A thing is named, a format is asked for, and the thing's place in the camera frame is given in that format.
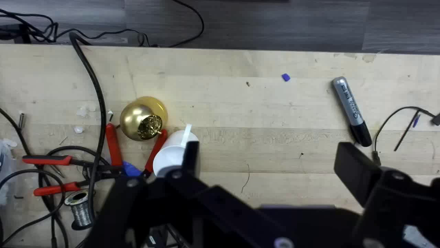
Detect black floor cable loop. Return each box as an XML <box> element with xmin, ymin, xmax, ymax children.
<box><xmin>169</xmin><ymin>0</ymin><xmax>206</xmax><ymax>49</ymax></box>

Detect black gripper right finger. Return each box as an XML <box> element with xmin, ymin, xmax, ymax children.
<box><xmin>333</xmin><ymin>141</ymin><xmax>440</xmax><ymax>248</ymax></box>

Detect gold metal bell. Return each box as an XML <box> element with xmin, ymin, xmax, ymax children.
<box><xmin>118</xmin><ymin>96</ymin><xmax>169</xmax><ymax>142</ymax></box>

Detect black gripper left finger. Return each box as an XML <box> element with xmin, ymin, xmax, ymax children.
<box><xmin>84</xmin><ymin>140</ymin><xmax>294</xmax><ymax>248</ymax></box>

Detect thin black bench cable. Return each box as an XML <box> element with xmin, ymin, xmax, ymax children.
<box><xmin>0</xmin><ymin>108</ymin><xmax>70</xmax><ymax>248</ymax></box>

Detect solder wire spool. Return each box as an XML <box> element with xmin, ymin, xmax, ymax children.
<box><xmin>63</xmin><ymin>191</ymin><xmax>95</xmax><ymax>232</ymax></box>

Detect thin black zip tie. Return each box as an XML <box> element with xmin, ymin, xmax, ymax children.
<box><xmin>392</xmin><ymin>111</ymin><xmax>422</xmax><ymax>153</ymax></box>

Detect white ceramic mug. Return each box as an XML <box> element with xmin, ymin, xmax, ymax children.
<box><xmin>151</xmin><ymin>123</ymin><xmax>201</xmax><ymax>180</ymax></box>

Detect tangled black floor cable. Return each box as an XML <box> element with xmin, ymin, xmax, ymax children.
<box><xmin>0</xmin><ymin>9</ymin><xmax>153</xmax><ymax>47</ymax></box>

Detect red handled wire cutters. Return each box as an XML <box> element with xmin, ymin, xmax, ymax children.
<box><xmin>21</xmin><ymin>155</ymin><xmax>116</xmax><ymax>199</ymax></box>

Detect silver black king size marker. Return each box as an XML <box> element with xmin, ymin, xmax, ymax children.
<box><xmin>330</xmin><ymin>76</ymin><xmax>374</xmax><ymax>149</ymax></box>

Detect red handled pliers blue joint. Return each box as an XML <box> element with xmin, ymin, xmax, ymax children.
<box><xmin>105</xmin><ymin>123</ymin><xmax>171</xmax><ymax>180</ymax></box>

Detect thick black cable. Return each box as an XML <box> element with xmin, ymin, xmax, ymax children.
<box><xmin>67</xmin><ymin>32</ymin><xmax>109</xmax><ymax>226</ymax></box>

